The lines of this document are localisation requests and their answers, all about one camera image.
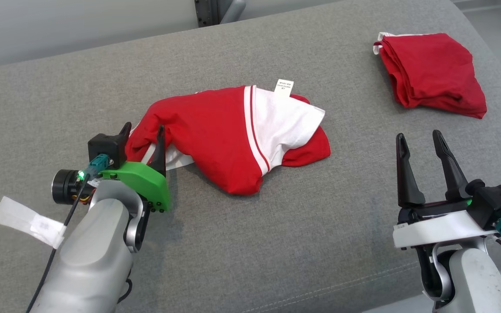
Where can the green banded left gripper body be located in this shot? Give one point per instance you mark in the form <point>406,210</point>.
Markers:
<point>146,182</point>

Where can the red white basketball jersey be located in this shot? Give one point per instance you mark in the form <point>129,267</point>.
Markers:
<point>215,130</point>

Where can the teal left camera connector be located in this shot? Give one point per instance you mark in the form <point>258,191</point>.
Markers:
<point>96,166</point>

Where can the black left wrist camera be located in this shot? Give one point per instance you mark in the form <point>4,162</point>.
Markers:
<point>105,148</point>

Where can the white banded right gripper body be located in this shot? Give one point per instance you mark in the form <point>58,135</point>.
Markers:
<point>442,230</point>

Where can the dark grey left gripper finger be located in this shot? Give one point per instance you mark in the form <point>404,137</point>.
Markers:
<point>160,152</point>
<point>126,132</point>

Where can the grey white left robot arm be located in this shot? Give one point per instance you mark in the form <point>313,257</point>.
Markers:
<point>94,252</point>

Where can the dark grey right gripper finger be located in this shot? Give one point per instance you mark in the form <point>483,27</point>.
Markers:
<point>407,182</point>
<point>452,178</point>

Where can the red shorts with white trim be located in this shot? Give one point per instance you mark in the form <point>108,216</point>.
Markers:
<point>433,69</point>

